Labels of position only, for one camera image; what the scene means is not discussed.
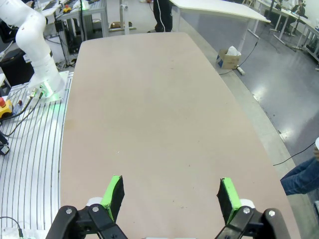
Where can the white power strip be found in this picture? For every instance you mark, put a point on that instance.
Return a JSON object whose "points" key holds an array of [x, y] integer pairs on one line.
{"points": [[241, 70]]}

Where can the yellow red emergency stop button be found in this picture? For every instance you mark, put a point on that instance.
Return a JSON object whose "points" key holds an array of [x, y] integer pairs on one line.
{"points": [[5, 109]]}

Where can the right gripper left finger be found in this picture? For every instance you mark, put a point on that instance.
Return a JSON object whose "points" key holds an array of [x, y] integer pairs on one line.
{"points": [[99, 219]]}

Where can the black power adapter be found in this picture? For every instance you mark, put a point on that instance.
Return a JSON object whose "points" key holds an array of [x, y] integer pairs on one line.
{"points": [[4, 149]]}

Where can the person in black trousers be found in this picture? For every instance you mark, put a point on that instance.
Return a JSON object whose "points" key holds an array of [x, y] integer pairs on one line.
{"points": [[162, 15]]}

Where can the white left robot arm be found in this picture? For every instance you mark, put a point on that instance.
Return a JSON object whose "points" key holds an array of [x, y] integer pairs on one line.
{"points": [[35, 49]]}

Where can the aluminium slotted mounting plate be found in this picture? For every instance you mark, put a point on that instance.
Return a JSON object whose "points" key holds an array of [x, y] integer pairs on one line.
{"points": [[32, 161]]}

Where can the seated person in background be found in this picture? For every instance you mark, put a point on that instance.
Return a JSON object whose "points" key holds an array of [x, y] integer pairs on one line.
{"points": [[300, 7]]}

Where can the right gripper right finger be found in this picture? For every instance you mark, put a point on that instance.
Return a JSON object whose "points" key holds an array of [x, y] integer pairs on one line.
{"points": [[244, 221]]}

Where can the person in white shirt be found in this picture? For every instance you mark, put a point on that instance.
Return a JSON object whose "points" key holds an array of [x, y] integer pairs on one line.
{"points": [[299, 179]]}

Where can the black controller box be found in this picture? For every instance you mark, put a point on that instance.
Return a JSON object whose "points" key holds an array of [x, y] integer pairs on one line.
{"points": [[12, 67]]}

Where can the white table with white legs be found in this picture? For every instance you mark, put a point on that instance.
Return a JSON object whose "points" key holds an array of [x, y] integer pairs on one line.
{"points": [[224, 11]]}

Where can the white column stand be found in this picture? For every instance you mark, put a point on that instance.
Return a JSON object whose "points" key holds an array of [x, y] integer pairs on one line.
{"points": [[123, 15]]}

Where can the small cardboard box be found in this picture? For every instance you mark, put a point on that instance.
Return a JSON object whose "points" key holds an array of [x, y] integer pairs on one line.
{"points": [[228, 62]]}

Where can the white background desk row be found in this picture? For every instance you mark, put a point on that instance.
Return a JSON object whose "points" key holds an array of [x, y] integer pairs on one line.
{"points": [[286, 12]]}

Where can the person's left hand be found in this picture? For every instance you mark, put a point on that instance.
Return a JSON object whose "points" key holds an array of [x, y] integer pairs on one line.
{"points": [[317, 153]]}

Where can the white plastic bag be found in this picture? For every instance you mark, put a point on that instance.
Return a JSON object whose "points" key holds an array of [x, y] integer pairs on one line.
{"points": [[234, 51]]}

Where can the aluminium frame equipment cart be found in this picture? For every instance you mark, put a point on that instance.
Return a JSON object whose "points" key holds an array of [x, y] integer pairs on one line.
{"points": [[94, 10]]}

